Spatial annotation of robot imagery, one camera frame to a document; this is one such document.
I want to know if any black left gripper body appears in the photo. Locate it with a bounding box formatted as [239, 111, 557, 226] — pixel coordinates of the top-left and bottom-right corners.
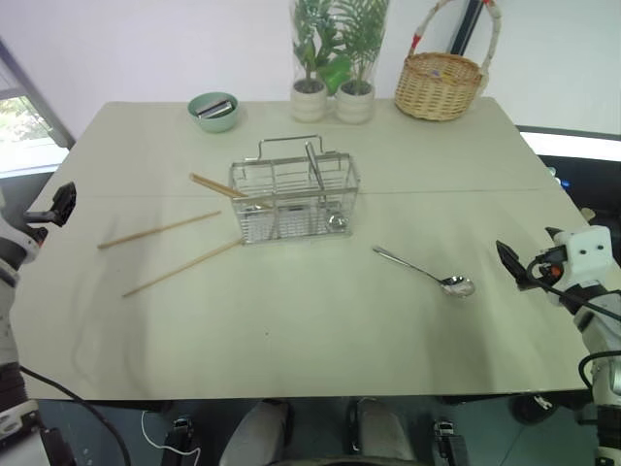
[26, 221, 50, 250]

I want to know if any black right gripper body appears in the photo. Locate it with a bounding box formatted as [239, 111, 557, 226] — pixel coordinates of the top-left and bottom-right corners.
[526, 246, 570, 290]

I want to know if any silver metal spoon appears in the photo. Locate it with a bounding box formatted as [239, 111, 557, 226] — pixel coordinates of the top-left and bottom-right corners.
[372, 246, 477, 298]

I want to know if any wooden chopstick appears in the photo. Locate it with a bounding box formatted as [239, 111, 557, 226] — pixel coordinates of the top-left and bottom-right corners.
[189, 176, 274, 211]
[192, 173, 249, 198]
[121, 239, 245, 299]
[97, 210, 222, 250]

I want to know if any green ceramic bowl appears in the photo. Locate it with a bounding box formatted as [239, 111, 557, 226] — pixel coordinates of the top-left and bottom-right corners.
[186, 90, 241, 135]

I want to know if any silver black box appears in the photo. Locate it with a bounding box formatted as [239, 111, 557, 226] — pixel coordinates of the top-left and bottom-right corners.
[195, 98, 238, 119]

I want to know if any black stand foot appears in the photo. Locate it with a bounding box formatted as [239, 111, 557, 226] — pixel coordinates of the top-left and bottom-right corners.
[162, 415, 196, 466]
[433, 417, 470, 466]

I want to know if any grey rounded shape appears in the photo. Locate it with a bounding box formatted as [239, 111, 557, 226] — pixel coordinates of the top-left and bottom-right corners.
[221, 399, 294, 466]
[345, 396, 415, 466]

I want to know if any black vertical pole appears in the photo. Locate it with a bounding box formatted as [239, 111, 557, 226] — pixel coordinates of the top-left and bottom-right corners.
[452, 0, 488, 55]

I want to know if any potted palm white pot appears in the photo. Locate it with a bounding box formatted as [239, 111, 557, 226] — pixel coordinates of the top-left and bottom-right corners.
[333, 0, 390, 125]

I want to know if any potted plant white pot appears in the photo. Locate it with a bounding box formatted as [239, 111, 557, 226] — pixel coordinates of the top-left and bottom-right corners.
[290, 0, 351, 123]

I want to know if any clear plastic plant sleeve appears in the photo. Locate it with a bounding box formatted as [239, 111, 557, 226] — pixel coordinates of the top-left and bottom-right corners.
[288, 0, 391, 101]

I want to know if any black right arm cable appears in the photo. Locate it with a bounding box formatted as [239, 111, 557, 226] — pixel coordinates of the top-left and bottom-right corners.
[527, 256, 621, 395]

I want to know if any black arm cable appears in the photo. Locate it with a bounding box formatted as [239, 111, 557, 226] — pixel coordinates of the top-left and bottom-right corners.
[17, 365, 133, 466]
[527, 256, 621, 395]

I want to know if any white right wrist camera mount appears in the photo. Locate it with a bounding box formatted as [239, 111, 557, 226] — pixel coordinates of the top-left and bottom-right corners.
[552, 226, 615, 288]

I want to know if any window with dark frame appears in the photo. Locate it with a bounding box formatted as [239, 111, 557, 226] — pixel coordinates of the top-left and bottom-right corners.
[0, 36, 78, 177]

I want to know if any woven wicker handle basket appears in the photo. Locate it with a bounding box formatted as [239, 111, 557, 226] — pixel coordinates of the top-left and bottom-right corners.
[393, 0, 502, 123]

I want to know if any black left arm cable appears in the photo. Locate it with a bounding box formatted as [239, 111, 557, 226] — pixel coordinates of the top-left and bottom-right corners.
[17, 365, 133, 466]

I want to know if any thin white cord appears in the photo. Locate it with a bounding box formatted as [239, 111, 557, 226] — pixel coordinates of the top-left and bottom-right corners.
[141, 410, 203, 458]

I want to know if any silver wire cutlery caddy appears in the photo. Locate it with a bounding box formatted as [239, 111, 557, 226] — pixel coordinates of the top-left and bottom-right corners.
[228, 135, 361, 247]

